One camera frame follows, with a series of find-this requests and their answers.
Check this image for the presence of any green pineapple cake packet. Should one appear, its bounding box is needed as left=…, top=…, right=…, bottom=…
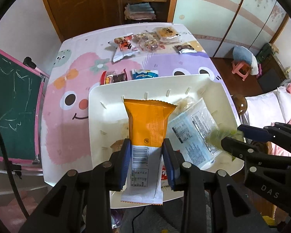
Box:
left=205, top=128, right=244, bottom=161

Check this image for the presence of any orange white snack packet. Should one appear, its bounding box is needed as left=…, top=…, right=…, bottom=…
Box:
left=121, top=99, right=177, bottom=205

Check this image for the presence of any dark brownie clear packet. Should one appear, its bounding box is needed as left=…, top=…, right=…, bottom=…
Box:
left=100, top=69, right=128, bottom=85

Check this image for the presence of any blue foil snack packet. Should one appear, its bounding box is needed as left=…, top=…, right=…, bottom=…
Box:
left=131, top=69, right=159, bottom=80

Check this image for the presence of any brown snowflake snack packet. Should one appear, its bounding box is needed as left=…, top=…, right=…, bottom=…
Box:
left=174, top=42, right=197, bottom=54

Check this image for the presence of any red white snack bag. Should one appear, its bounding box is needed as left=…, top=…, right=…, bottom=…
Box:
left=108, top=34, right=140, bottom=63

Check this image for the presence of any brown round bedpost knob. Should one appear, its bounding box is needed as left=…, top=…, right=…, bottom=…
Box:
left=231, top=94, right=248, bottom=115

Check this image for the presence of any white blue label packet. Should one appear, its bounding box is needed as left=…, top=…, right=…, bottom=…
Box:
left=166, top=98, right=220, bottom=170

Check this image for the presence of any white pillow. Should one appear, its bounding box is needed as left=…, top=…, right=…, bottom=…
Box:
left=240, top=86, right=291, bottom=128

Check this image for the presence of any white plastic tray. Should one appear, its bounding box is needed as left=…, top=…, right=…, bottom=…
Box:
left=87, top=74, right=245, bottom=209

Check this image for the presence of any pink plastic stool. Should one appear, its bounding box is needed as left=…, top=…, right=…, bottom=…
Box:
left=232, top=61, right=251, bottom=81

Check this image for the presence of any blue plush cushion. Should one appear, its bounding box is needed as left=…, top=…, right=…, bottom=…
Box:
left=232, top=46, right=259, bottom=76

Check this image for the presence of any cartoon printed tablecloth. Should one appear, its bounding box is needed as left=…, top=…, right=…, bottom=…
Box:
left=40, top=23, right=241, bottom=187

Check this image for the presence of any lower clear nut packet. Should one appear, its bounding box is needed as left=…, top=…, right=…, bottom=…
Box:
left=138, top=39, right=165, bottom=52

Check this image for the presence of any clear nut packet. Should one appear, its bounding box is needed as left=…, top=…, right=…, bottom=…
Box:
left=133, top=31, right=155, bottom=44
left=138, top=39, right=165, bottom=52

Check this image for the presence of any upper clear nut packet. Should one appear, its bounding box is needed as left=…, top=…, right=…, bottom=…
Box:
left=133, top=31, right=155, bottom=44

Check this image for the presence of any yellow pastry clear packet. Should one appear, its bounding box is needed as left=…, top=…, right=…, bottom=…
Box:
left=155, top=26, right=181, bottom=43

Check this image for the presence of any folded towels stack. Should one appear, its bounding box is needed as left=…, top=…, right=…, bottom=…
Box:
left=124, top=3, right=157, bottom=21

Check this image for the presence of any brown wooden door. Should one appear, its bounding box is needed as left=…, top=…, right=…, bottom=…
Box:
left=42, top=0, right=122, bottom=42

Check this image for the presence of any green chalkboard pink frame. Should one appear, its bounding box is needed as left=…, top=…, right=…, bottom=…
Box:
left=0, top=49, right=47, bottom=165

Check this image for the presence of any black cable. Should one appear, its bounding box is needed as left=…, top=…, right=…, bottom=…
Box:
left=0, top=117, right=31, bottom=220

